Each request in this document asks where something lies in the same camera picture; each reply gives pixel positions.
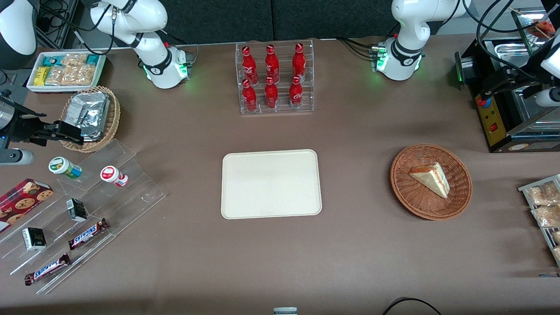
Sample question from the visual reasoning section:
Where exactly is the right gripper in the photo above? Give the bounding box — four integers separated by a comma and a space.
0, 97, 85, 147

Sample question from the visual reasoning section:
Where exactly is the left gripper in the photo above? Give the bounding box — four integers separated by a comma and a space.
480, 37, 560, 101

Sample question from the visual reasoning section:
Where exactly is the triangular sandwich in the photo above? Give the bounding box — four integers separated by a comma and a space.
409, 162, 451, 200

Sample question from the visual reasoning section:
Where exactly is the light wicker basket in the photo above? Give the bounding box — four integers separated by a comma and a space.
59, 85, 122, 153

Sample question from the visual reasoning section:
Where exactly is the white snack tray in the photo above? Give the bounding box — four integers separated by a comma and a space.
26, 50, 107, 94

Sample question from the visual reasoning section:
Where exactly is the metal snack tray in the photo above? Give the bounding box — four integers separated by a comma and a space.
518, 174, 560, 268

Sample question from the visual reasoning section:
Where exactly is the brown wicker basket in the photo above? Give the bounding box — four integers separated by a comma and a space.
390, 144, 473, 221

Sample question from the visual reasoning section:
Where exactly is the cream plastic tray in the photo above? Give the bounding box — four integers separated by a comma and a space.
221, 149, 323, 220

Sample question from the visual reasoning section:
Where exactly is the silver foil packet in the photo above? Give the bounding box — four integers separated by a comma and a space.
65, 91, 110, 142

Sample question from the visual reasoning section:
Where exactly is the green lid yogurt cup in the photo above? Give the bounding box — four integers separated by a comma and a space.
48, 156, 83, 180

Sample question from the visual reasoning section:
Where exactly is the clear bag of crackers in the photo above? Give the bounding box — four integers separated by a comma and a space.
62, 64, 97, 86
61, 53, 88, 67
45, 66, 66, 86

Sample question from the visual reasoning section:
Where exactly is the red lid yogurt cup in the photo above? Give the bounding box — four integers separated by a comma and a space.
100, 165, 129, 188

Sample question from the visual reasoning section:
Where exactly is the yellow snack pack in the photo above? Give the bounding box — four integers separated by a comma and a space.
34, 66, 51, 87

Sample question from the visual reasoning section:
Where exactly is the small black carton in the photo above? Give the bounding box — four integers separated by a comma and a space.
66, 198, 88, 223
21, 227, 47, 252

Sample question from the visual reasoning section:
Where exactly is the red cookie box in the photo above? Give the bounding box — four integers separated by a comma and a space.
0, 178, 55, 234

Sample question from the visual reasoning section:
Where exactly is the clear acrylic stepped display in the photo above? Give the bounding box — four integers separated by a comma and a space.
0, 139, 167, 295

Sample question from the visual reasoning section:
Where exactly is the Snickers chocolate bar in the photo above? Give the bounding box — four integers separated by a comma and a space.
68, 217, 110, 251
24, 252, 72, 286

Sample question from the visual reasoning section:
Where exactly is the red cola bottle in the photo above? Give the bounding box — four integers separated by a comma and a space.
292, 42, 306, 82
241, 46, 257, 84
242, 79, 258, 112
289, 75, 304, 109
264, 77, 279, 109
264, 44, 280, 84

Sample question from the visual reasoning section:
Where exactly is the clear acrylic bottle rack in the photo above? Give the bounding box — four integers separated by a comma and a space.
235, 39, 315, 116

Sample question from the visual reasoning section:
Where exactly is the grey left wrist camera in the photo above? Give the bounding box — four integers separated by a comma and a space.
535, 86, 560, 109

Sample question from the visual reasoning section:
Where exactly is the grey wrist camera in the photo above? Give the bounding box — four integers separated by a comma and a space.
0, 148, 35, 166
535, 86, 560, 109

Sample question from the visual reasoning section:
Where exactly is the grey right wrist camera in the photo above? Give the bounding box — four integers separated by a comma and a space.
0, 148, 35, 166

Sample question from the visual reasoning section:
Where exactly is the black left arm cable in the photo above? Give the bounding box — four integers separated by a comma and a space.
476, 0, 544, 84

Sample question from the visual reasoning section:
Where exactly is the black cables right arm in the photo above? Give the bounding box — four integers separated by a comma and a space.
38, 0, 115, 55

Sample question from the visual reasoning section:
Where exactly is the black base cables left arm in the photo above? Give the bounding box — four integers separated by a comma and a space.
336, 37, 382, 60

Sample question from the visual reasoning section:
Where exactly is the black floor cable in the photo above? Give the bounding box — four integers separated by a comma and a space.
382, 297, 443, 315

